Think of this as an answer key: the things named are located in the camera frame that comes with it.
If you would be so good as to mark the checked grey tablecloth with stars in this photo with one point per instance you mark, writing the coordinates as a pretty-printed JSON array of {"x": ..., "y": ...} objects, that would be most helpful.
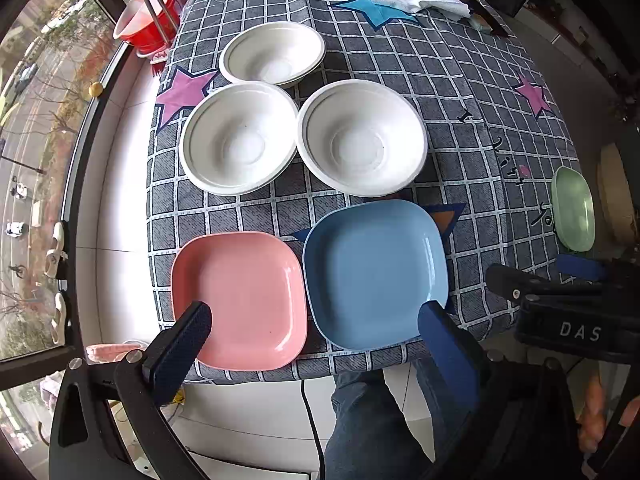
[{"x": 450, "y": 90}]

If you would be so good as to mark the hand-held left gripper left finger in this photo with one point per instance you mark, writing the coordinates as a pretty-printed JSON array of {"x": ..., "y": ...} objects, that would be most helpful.
[{"x": 196, "y": 327}]

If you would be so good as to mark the pink cloth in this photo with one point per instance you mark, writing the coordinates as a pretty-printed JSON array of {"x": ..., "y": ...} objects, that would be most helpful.
[{"x": 112, "y": 352}]

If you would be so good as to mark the person's right hand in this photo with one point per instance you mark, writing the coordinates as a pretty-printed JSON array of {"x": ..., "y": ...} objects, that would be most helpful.
[{"x": 594, "y": 412}]

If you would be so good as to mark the white slipper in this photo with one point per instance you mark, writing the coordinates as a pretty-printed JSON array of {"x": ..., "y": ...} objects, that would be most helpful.
[
  {"x": 59, "y": 317},
  {"x": 54, "y": 250}
]

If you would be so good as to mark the green square plate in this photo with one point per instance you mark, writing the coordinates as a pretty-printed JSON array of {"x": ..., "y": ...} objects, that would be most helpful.
[{"x": 574, "y": 210}]

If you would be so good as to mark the person's leg in jeans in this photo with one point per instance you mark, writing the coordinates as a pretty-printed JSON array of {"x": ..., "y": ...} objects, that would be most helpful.
[{"x": 370, "y": 425}]

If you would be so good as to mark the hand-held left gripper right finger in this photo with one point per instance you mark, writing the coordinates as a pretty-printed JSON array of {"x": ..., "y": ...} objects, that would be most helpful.
[{"x": 442, "y": 340}]

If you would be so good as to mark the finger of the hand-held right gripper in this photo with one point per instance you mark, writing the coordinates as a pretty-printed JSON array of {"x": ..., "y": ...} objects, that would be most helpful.
[
  {"x": 520, "y": 285},
  {"x": 580, "y": 267}
]

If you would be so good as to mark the pink square plate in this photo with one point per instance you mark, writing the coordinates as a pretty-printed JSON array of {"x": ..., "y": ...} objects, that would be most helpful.
[{"x": 240, "y": 300}]

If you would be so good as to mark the blue square plate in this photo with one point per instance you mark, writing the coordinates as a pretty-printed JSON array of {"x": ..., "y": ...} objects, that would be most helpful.
[{"x": 372, "y": 272}]

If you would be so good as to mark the white paper bowl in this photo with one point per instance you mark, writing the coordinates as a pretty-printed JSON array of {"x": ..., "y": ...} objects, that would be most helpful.
[
  {"x": 360, "y": 135},
  {"x": 272, "y": 55},
  {"x": 237, "y": 137}
]

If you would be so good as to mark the red bucket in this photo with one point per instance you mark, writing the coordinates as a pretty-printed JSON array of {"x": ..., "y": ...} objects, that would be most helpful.
[
  {"x": 155, "y": 5},
  {"x": 142, "y": 25}
]

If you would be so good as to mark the yellow window knob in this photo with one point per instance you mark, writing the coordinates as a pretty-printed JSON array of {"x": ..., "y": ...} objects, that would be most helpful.
[{"x": 95, "y": 89}]

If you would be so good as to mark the beige round stool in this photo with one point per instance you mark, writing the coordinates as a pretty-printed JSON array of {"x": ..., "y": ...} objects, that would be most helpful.
[{"x": 616, "y": 195}]

